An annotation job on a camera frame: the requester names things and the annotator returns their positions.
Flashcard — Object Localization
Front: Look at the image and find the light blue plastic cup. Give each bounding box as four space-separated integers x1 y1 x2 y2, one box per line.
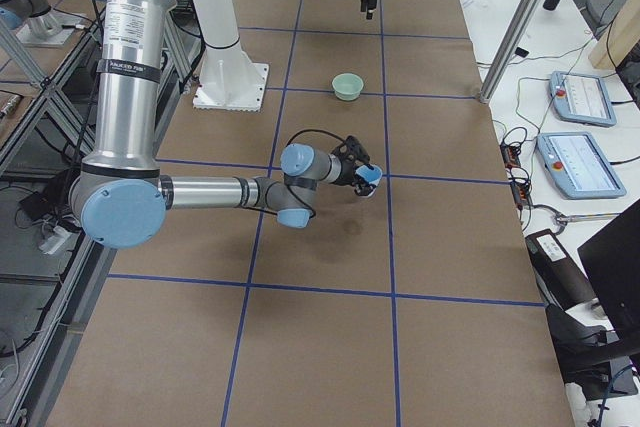
356 165 383 189

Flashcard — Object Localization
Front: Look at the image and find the green ceramic bowl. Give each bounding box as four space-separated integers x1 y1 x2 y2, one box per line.
331 72 364 101

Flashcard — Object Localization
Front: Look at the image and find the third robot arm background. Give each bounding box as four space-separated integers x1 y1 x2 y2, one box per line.
1 0 62 40

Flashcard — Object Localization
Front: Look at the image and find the orange black usb hub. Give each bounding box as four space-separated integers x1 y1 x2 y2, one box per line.
500 143 521 169

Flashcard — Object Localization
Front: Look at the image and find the small black square device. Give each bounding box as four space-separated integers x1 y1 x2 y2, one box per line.
515 47 529 58

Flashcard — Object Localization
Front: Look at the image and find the near blue teach pendant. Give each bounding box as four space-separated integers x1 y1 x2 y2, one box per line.
536 132 627 200

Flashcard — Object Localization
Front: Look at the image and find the blue teach pendant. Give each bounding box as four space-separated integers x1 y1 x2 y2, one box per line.
549 71 617 127
536 132 627 200

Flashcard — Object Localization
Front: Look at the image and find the far blue teach pendant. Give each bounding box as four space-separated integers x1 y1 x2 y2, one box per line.
549 71 617 127

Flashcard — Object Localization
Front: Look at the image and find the black monitor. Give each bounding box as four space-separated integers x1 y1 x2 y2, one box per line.
578 201 639 338

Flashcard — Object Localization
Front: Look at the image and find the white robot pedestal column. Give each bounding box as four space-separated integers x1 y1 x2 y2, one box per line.
192 0 269 111

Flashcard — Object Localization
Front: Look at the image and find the aluminium frame post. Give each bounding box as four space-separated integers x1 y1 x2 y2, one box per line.
478 0 541 104

